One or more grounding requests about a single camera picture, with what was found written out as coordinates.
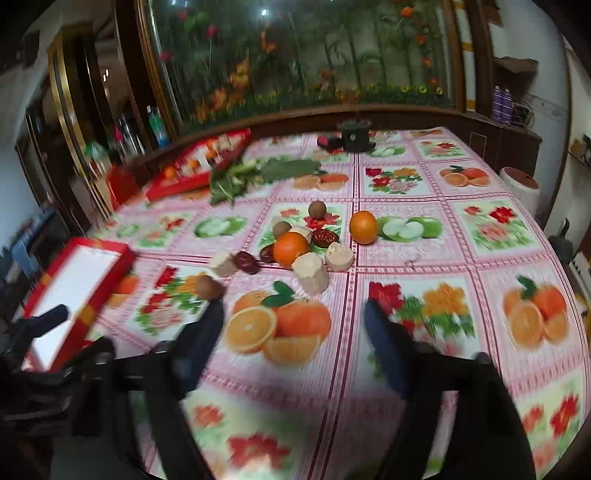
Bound green leafy vegetable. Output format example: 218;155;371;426
209;157;324;205

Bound orange on right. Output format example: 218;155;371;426
349;211;379;245

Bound purple bottles pair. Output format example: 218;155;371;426
491;85;513;125

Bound near red tray white inside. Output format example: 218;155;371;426
24;237;136;372

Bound orange near centre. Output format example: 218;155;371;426
273;231;310;269

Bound dark red jujube middle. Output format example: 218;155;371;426
259;244;276;264

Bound brown kiwi front left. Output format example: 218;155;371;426
194;275;225;301

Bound green plastic bottle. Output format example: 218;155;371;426
146;106;170;148

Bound far red tray with fruits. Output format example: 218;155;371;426
144;129;252;202

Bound black round stand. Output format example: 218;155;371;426
338;119;376;153

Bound small red black box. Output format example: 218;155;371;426
317;135;344;152

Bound white stool red top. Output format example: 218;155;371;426
500;167;540;216

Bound small beige cake piece left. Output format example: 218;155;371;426
208;251;238;278

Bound brown kiwi far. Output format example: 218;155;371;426
308;200;328;220

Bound flower mural glass panel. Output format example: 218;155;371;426
134;1;462;136

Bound dark red jujube right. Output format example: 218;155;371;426
311;229;339;249

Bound large beige cake cylinder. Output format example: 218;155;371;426
291;252;329;295

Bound red plastic bag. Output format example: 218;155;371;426
106;165;140;210

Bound brown kiwi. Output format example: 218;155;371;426
194;275;225;301
273;221;291;239
308;200;328;220

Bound floral fruit print tablecloth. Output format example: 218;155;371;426
96;128;590;479

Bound dark red jujube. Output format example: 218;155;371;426
259;244;276;264
235;251;260;275
311;229;339;249

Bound brown kiwi middle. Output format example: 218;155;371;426
273;221;291;239

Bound orange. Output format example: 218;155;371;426
273;231;310;269
349;211;379;245

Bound dark red jujube left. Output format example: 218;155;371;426
235;251;260;275

